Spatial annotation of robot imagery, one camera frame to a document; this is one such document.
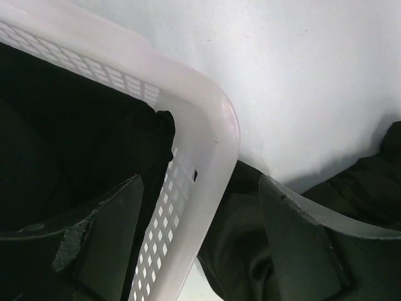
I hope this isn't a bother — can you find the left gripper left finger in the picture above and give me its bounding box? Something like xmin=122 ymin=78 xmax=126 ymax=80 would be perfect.
xmin=1 ymin=176 xmax=143 ymax=300

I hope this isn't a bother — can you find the white plastic basket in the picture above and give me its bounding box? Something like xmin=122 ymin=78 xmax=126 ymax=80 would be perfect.
xmin=1 ymin=1 xmax=240 ymax=300

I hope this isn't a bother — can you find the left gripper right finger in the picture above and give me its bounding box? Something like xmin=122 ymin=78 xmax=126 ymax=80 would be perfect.
xmin=259 ymin=176 xmax=400 ymax=300

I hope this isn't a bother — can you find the black shirt in basket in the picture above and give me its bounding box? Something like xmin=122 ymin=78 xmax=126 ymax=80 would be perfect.
xmin=1 ymin=45 xmax=175 ymax=300

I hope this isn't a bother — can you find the black printed t shirt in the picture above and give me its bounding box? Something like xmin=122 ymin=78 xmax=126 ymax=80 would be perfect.
xmin=197 ymin=122 xmax=400 ymax=300

